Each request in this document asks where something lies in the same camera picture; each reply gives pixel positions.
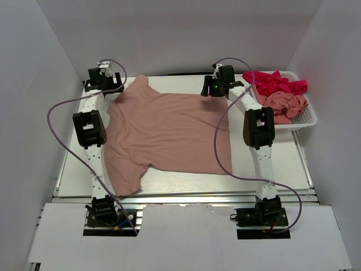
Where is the white perforated plastic basket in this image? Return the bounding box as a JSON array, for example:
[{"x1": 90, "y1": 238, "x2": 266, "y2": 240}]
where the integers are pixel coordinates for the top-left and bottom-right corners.
[{"x1": 251, "y1": 71, "x2": 317, "y2": 131}]

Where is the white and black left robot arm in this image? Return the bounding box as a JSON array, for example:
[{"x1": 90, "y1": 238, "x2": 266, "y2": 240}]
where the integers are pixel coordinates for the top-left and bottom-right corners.
[{"x1": 73, "y1": 61, "x2": 124, "y2": 226}]

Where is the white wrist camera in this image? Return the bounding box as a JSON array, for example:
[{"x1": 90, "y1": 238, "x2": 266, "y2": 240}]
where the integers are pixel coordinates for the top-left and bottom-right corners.
[
  {"x1": 98, "y1": 60, "x2": 112, "y2": 77},
  {"x1": 212, "y1": 63, "x2": 223, "y2": 79}
]

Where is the coral pink t shirt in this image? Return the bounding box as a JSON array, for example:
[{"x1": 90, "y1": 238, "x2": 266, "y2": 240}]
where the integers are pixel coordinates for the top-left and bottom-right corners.
[{"x1": 257, "y1": 91, "x2": 309, "y2": 125}]

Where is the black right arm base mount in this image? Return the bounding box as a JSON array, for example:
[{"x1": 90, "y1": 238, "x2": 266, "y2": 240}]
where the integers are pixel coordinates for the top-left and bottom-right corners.
[{"x1": 230, "y1": 208, "x2": 291, "y2": 240}]

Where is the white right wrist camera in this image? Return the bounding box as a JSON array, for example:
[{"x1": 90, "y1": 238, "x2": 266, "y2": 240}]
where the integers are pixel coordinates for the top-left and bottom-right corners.
[{"x1": 212, "y1": 63, "x2": 223, "y2": 79}]

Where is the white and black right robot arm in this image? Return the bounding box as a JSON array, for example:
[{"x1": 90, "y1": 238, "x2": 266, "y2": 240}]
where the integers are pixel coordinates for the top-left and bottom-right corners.
[{"x1": 201, "y1": 64, "x2": 282, "y2": 225}]

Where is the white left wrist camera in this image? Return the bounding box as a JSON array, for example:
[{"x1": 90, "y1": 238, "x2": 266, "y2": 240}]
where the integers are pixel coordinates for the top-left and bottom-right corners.
[{"x1": 98, "y1": 60, "x2": 112, "y2": 77}]

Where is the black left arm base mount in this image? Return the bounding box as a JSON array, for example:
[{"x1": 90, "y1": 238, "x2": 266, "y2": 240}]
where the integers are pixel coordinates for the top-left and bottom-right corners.
[{"x1": 83, "y1": 210, "x2": 137, "y2": 237}]

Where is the dusty pink t shirt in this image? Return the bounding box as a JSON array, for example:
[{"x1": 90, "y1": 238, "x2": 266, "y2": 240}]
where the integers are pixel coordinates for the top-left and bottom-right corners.
[{"x1": 104, "y1": 75, "x2": 232, "y2": 196}]

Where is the magenta t shirt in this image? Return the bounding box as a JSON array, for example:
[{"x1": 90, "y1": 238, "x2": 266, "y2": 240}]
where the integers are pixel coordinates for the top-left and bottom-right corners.
[{"x1": 253, "y1": 71, "x2": 308, "y2": 97}]

